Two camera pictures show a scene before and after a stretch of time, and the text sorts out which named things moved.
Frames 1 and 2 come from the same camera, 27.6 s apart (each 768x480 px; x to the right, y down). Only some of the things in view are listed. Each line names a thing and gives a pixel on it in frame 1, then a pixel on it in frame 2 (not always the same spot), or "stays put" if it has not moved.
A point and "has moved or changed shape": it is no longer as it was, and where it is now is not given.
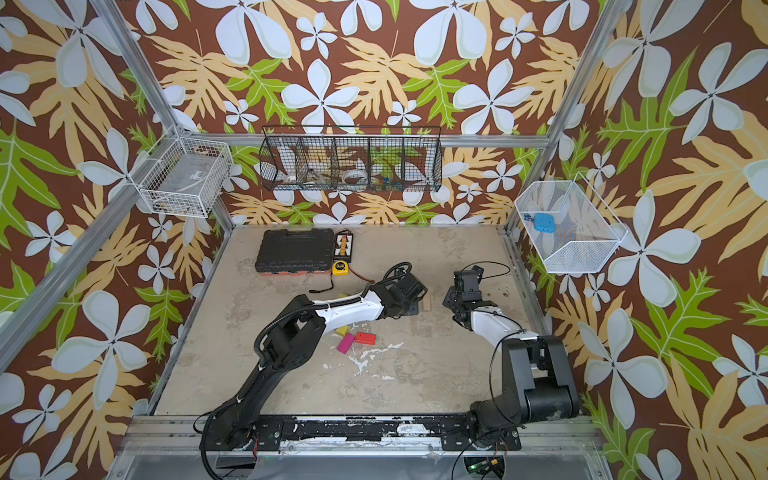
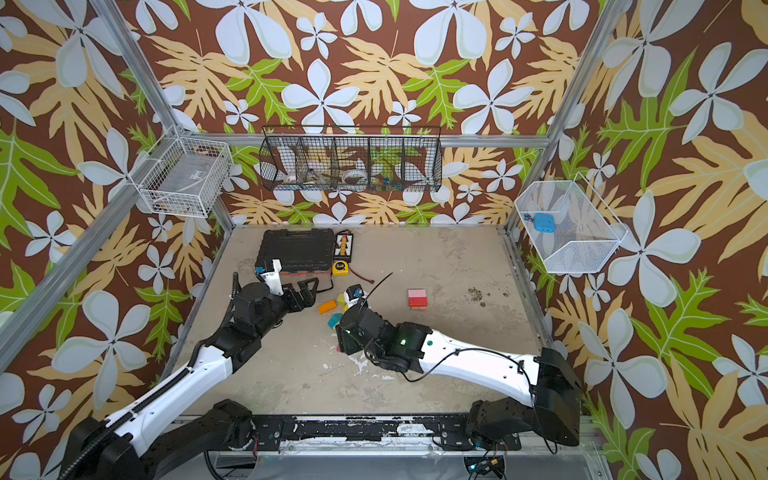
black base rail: x=371 y=433 stays put
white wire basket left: x=183 y=173 stays put
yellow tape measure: x=340 y=268 stays put
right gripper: x=455 y=301 -> x=347 y=325
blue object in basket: x=544 y=222 stays put
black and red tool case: x=283 y=253 stays put
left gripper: x=416 y=309 -> x=307 y=298
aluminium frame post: x=217 y=210 stays put
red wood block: x=365 y=338 has moved or changed shape
